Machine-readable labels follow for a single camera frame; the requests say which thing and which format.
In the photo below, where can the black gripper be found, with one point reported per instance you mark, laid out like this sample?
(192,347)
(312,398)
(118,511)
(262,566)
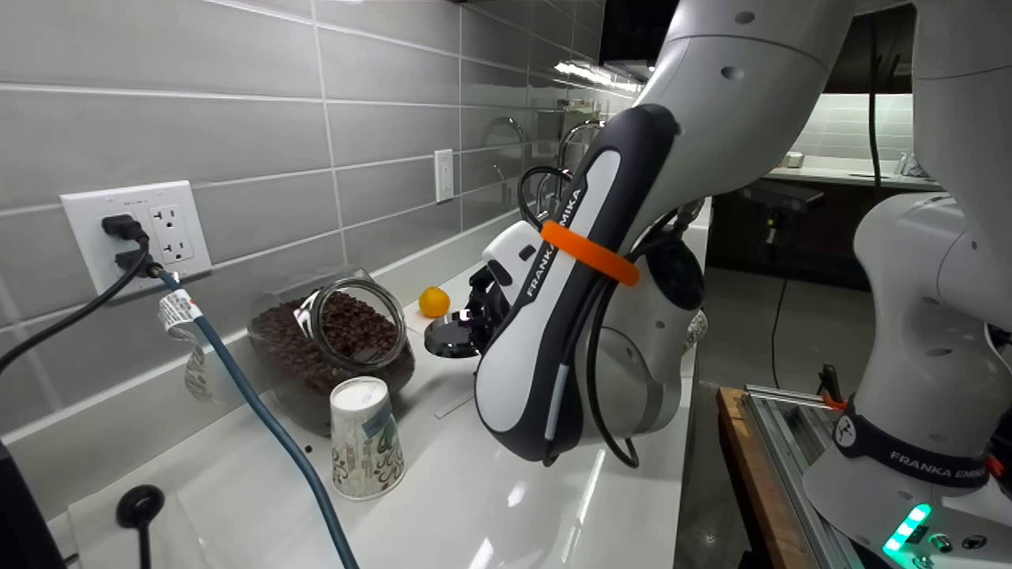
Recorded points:
(488,305)

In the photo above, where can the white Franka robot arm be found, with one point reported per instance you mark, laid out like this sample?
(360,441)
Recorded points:
(737,82)

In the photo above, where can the orange fruit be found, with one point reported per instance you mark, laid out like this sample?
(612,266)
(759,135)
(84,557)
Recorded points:
(434,301)

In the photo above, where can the white paper napkin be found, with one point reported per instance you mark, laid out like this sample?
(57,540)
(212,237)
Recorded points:
(414,329)

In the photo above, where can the glass jar with coffee beans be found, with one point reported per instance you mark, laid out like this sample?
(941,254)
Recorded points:
(348,333)

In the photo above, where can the patterned paper cup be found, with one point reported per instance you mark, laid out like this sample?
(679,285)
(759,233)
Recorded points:
(364,445)

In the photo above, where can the dark kitchen cabinet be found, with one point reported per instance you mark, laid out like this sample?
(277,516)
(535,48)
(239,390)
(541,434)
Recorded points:
(790,226)

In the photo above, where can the wooden table edge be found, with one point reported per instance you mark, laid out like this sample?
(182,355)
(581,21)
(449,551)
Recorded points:
(759,485)

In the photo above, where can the red tipped metal clamp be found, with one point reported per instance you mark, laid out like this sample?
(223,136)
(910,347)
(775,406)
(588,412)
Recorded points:
(827,395)

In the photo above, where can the black coffee grinder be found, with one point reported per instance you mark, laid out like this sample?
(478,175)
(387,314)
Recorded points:
(21,527)

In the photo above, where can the white empty wall outlet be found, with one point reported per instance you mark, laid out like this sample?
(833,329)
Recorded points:
(445,175)

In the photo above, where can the white wall outlet with plugs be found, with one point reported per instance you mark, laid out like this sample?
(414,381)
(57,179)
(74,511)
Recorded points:
(176,226)

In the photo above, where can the aluminium frame rail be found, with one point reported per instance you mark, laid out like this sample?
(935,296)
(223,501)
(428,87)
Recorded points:
(796,461)

